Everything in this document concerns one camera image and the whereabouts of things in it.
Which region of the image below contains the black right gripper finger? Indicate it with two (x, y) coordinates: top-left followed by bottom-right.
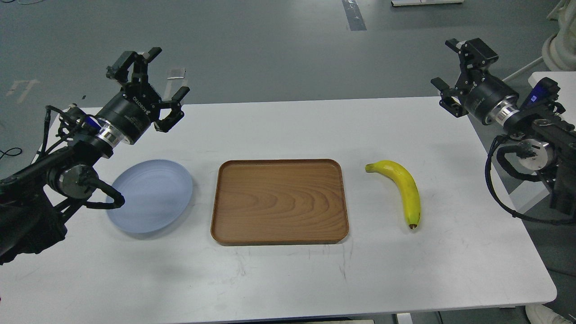
(445, 38), (499, 74)
(430, 77), (469, 118)

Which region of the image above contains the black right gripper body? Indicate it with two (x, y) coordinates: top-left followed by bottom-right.
(457, 70), (519, 126)

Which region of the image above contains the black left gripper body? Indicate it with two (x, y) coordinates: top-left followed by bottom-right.
(95, 83), (161, 145)

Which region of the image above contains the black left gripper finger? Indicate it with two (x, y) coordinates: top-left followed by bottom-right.
(106, 47), (162, 87)
(154, 86), (190, 133)

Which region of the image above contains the light blue plate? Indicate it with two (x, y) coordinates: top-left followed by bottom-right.
(107, 159), (193, 234)

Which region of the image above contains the yellow banana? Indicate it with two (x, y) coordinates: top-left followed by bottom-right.
(364, 160), (422, 230)

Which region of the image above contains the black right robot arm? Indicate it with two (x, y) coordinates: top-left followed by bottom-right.
(431, 38), (576, 225)

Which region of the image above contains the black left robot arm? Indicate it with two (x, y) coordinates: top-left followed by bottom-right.
(0, 47), (190, 264)

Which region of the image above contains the white chair base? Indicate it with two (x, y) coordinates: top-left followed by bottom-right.
(499, 0), (576, 84)

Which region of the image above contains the brown wooden tray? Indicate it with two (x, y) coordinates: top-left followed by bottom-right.
(211, 159), (349, 246)

